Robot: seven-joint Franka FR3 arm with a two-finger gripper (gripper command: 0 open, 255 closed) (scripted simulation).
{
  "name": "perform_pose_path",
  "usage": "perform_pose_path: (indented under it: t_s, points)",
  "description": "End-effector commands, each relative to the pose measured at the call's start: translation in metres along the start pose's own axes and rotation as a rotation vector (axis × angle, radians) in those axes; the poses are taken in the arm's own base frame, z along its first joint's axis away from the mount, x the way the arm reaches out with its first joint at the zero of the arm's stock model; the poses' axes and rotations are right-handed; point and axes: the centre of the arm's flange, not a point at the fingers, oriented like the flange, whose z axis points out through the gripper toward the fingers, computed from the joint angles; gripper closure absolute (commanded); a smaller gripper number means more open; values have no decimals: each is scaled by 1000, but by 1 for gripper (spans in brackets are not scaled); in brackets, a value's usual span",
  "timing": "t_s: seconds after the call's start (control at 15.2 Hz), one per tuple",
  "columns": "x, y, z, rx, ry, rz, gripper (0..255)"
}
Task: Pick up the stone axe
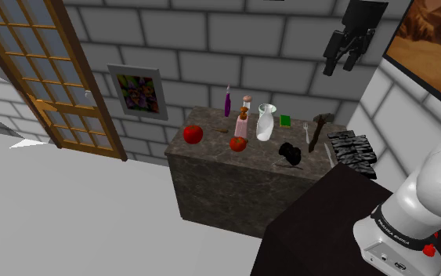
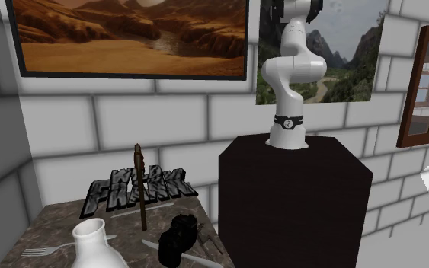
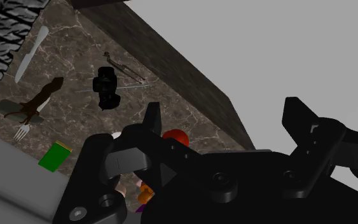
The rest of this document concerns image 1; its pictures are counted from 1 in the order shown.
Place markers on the wooden door with glass panes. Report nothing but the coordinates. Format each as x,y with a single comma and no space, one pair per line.
48,68

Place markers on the dark robot stand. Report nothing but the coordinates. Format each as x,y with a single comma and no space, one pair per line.
311,225

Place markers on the black textured block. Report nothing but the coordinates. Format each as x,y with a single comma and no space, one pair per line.
353,153

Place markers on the black lumpy object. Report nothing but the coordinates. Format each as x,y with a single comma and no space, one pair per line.
290,153

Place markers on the white fork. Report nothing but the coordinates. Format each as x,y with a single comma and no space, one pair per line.
306,134

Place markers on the grey framed flower picture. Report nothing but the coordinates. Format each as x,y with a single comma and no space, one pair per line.
138,91

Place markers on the green box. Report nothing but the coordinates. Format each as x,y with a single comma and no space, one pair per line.
285,121

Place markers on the red tomato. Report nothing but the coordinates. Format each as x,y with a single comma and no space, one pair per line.
238,144
193,134

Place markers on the clear glass carafe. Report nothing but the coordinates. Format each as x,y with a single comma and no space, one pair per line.
264,126

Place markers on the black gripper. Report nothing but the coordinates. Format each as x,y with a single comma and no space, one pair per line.
363,17

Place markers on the silver knife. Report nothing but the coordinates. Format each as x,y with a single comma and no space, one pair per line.
329,156

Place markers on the pale shaker with round cap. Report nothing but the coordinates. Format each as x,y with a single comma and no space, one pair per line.
247,100

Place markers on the pink bottle with brown stopper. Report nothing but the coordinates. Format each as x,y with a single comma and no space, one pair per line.
241,128

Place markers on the brown hammer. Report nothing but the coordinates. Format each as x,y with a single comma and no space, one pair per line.
316,134

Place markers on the dark framed desert picture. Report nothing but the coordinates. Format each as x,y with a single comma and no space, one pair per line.
430,46

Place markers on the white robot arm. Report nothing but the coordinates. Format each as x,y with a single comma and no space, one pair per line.
403,214

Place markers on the purple bottle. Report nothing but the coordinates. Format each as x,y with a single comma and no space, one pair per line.
227,105

